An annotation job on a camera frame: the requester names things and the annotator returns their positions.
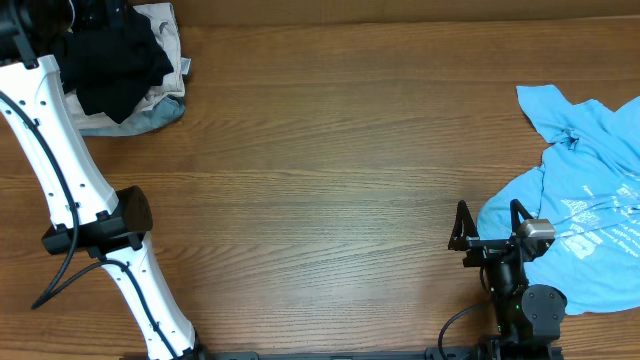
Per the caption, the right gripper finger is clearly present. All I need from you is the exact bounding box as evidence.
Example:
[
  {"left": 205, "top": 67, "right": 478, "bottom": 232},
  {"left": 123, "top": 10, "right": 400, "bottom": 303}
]
[
  {"left": 448, "top": 200, "right": 479, "bottom": 250},
  {"left": 510, "top": 199, "right": 533, "bottom": 238}
]

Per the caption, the light blue t-shirt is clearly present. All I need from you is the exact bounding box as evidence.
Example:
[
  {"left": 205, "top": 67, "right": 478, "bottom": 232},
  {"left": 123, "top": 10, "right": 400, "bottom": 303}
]
[{"left": 477, "top": 85, "right": 639, "bottom": 315}]

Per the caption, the black polo shirt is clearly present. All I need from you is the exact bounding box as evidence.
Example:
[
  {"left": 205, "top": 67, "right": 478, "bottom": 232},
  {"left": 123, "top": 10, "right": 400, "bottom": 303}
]
[{"left": 50, "top": 0, "right": 173, "bottom": 124}]

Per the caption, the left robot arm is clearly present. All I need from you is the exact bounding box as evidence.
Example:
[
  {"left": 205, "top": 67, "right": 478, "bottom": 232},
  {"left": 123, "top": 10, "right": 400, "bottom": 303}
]
[{"left": 1, "top": 1, "right": 208, "bottom": 359}]

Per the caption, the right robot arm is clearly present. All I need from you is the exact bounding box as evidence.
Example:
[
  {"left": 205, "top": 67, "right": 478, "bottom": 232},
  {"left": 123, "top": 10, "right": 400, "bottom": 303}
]
[{"left": 448, "top": 199, "right": 567, "bottom": 360}]

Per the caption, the folded light blue denim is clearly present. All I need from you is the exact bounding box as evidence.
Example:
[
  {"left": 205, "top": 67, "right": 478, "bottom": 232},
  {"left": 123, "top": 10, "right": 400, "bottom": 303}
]
[{"left": 80, "top": 96, "right": 186, "bottom": 137}]

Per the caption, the folded beige garment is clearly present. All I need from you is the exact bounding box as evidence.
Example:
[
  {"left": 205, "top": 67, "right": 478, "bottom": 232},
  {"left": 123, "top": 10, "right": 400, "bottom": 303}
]
[{"left": 64, "top": 2, "right": 189, "bottom": 130}]

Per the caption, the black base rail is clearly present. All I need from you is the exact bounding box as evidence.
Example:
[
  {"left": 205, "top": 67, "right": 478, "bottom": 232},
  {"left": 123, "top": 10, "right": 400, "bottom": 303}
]
[{"left": 203, "top": 347, "right": 564, "bottom": 360}]

